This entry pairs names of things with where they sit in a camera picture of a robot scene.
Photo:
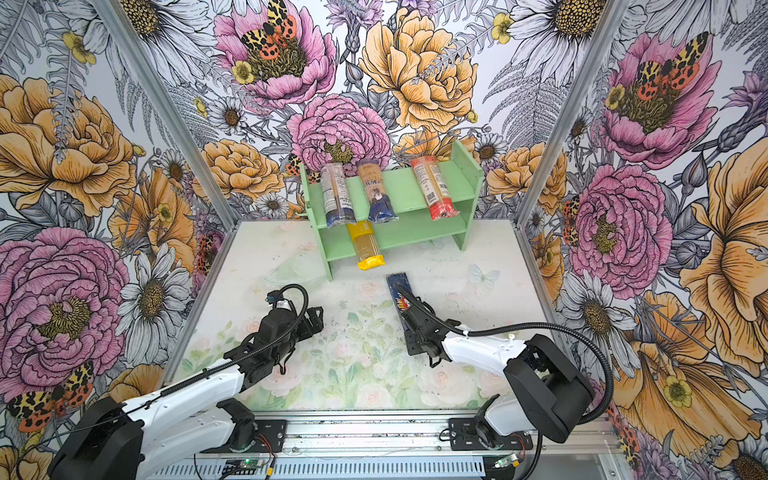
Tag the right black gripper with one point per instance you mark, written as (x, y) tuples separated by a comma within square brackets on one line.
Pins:
[(410, 341)]

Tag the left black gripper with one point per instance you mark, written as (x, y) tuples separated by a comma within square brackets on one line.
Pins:
[(316, 323)]

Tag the yellow Pastatime spaghetti bag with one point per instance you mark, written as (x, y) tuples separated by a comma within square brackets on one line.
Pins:
[(365, 245)]

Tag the yellow blue spaghetti bag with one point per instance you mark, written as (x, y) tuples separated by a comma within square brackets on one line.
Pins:
[(380, 206)]

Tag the red white label spaghetti bag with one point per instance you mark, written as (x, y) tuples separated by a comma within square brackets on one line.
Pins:
[(433, 187)]

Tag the clear grey label spaghetti bag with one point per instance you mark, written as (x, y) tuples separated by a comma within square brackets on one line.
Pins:
[(337, 204)]

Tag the blue Barilla spaghetti box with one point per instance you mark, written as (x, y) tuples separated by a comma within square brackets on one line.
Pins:
[(400, 290)]

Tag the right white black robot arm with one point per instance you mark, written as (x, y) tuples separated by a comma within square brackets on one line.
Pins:
[(550, 396)]

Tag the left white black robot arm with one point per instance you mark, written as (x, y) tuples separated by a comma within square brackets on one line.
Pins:
[(135, 438)]

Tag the green wooden two-tier shelf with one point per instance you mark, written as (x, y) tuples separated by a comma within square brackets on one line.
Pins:
[(463, 178)]

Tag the small green circuit board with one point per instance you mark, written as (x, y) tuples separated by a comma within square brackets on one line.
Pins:
[(244, 467)]

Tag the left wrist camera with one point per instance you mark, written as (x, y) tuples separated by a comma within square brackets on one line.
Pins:
[(276, 299)]

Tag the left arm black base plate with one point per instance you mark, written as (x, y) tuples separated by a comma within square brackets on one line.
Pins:
[(260, 436)]

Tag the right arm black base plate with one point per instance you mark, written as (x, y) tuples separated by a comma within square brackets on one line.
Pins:
[(468, 434)]

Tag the aluminium front rail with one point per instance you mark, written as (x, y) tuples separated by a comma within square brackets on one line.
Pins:
[(407, 444)]

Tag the left aluminium corner post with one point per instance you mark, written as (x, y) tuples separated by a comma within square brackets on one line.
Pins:
[(130, 47)]

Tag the aluminium corner post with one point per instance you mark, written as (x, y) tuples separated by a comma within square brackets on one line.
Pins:
[(606, 30), (130, 47)]

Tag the right aluminium corner post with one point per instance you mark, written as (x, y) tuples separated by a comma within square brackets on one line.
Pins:
[(606, 30)]

